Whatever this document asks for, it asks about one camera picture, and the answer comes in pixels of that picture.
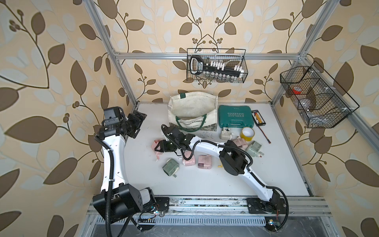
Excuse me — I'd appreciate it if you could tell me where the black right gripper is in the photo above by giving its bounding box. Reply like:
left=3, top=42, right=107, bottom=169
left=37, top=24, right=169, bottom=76
left=154, top=139, right=179, bottom=152

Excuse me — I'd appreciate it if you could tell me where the pink pencil sharpener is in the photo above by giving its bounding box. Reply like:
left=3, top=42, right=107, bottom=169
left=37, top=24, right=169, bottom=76
left=198, top=155, right=212, bottom=169
left=182, top=151, right=196, bottom=166
left=233, top=138, right=248, bottom=150

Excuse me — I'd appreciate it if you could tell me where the green pencil sharpener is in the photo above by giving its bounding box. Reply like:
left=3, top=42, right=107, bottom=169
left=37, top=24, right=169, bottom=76
left=162, top=159, right=180, bottom=178
left=246, top=141, right=264, bottom=158

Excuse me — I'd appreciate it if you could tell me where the cream floral tote bag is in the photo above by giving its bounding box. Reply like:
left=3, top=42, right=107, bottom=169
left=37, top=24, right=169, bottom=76
left=168, top=91, right=218, bottom=132

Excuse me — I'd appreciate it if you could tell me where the cream pencil sharpener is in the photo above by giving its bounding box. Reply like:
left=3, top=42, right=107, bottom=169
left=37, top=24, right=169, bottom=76
left=220, top=127, right=238, bottom=140

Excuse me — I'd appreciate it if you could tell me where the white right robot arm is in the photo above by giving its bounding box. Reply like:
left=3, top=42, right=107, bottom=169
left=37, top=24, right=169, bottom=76
left=155, top=124, right=289, bottom=215

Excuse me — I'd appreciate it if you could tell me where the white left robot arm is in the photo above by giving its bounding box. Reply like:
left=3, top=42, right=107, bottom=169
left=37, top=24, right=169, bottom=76
left=92, top=107, right=158, bottom=237

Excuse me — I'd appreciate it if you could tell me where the green plastic tool case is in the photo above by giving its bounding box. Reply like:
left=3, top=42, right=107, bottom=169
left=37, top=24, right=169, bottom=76
left=218, top=105, right=255, bottom=128

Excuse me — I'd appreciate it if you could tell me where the yellow tape roll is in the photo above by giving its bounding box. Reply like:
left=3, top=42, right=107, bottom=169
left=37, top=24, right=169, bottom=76
left=240, top=127, right=255, bottom=142

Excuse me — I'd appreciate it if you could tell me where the black socket wrench set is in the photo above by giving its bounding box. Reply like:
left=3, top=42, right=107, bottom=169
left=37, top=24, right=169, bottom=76
left=188, top=55, right=248, bottom=78

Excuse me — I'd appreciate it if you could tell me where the black parallel charging board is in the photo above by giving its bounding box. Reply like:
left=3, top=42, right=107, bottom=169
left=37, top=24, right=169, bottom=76
left=251, top=110, right=266, bottom=126

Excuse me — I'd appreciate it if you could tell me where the red tape roll in basket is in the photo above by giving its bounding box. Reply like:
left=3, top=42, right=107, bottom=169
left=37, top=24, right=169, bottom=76
left=292, top=86, right=303, bottom=95

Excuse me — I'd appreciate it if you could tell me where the black wire basket back wall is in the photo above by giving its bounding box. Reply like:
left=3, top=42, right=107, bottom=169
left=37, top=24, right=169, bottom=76
left=186, top=47, right=248, bottom=84

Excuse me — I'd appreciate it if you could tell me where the black wire basket wall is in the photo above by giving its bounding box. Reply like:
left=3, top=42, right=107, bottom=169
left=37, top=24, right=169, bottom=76
left=280, top=61, right=359, bottom=128
left=186, top=47, right=248, bottom=84

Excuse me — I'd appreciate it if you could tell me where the red black power cable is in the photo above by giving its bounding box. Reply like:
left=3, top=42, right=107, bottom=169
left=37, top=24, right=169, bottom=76
left=259, top=125, right=271, bottom=144

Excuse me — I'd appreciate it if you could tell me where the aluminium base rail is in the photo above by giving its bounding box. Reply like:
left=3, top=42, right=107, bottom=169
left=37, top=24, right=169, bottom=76
left=88, top=195, right=326, bottom=217

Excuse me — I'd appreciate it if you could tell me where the black wire basket right wall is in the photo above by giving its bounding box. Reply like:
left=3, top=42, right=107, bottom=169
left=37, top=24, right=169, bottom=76
left=280, top=61, right=359, bottom=128

